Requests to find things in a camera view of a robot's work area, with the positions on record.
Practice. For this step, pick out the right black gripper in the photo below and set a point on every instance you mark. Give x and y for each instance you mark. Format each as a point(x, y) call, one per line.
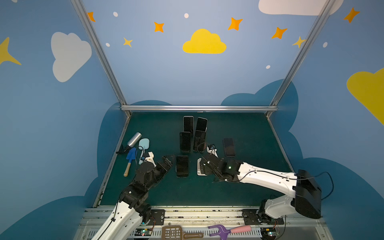
point(212, 163)

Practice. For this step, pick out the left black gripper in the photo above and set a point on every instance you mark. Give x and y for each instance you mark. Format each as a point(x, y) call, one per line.
point(157, 168)

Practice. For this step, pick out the black phone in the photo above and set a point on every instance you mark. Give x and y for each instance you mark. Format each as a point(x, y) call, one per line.
point(182, 166)
point(199, 141)
point(188, 124)
point(185, 142)
point(201, 124)

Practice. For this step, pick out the white phone stand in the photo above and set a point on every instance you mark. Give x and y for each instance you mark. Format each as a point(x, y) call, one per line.
point(199, 167)

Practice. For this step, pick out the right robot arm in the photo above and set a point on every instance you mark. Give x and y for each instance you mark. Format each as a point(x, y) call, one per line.
point(301, 193)

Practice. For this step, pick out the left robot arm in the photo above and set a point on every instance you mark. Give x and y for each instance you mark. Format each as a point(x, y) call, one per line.
point(131, 210)

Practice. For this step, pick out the light blue spatula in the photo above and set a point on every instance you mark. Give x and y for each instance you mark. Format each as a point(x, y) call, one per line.
point(144, 145)

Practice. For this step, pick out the blue toy shovel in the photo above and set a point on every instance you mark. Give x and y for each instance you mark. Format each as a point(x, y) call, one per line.
point(132, 154)

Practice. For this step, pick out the silver metal cylinder tool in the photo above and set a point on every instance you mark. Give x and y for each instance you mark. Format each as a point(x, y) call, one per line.
point(131, 143)

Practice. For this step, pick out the brown slotted spatula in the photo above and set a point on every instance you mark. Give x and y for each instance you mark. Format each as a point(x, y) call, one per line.
point(177, 233)

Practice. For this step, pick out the purple pink toy fork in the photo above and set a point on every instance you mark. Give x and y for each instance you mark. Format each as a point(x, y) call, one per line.
point(224, 232)

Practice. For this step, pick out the left green circuit board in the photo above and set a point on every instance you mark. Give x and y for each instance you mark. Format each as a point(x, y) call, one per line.
point(143, 233)

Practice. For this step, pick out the green circuit board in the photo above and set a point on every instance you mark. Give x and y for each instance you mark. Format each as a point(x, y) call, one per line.
point(143, 233)
point(268, 234)

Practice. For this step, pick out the right green circuit board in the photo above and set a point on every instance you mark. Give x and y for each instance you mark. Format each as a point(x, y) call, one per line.
point(268, 234)

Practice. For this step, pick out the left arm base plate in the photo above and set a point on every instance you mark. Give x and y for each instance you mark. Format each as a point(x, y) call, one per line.
point(155, 217)

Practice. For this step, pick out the aluminium frame back bar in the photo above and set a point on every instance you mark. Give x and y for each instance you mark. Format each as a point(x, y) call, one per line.
point(199, 108)

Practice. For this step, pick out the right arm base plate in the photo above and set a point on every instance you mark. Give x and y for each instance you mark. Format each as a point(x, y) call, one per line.
point(251, 217)

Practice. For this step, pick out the aluminium frame left post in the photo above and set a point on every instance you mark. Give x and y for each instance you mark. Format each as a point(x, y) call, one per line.
point(88, 26)

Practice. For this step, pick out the aluminium frame post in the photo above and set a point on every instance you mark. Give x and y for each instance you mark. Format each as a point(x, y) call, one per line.
point(304, 49)
point(88, 26)

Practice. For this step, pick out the aluminium frame right post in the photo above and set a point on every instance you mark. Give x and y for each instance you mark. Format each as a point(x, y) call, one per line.
point(304, 49)

